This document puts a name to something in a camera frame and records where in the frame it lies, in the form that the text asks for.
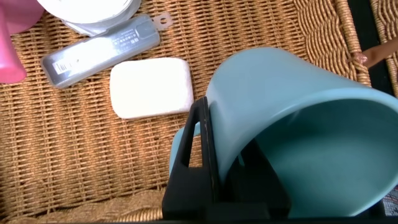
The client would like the wicker basket holding food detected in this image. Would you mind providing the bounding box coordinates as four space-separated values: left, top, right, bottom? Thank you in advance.
369 0 398 97

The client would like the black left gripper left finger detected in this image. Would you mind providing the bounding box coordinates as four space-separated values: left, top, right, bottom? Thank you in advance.
161 96 221 220

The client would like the white round lidded jar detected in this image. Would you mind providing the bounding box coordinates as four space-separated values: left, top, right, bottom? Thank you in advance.
36 0 142 37

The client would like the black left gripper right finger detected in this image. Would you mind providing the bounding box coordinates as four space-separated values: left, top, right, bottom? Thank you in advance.
223 138 292 217

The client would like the wicker basket holding toiletries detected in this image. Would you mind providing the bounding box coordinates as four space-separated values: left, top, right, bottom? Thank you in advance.
0 0 398 224

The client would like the teal mug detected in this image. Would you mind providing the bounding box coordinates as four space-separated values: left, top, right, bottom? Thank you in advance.
169 46 398 218

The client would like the grey toothpaste tube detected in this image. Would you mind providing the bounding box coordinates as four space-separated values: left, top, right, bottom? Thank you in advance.
40 12 174 90

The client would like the white soap bar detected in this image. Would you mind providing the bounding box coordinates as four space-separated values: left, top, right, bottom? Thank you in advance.
109 57 195 120

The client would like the pink cup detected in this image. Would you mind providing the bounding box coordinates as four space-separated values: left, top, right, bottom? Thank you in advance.
0 0 46 85

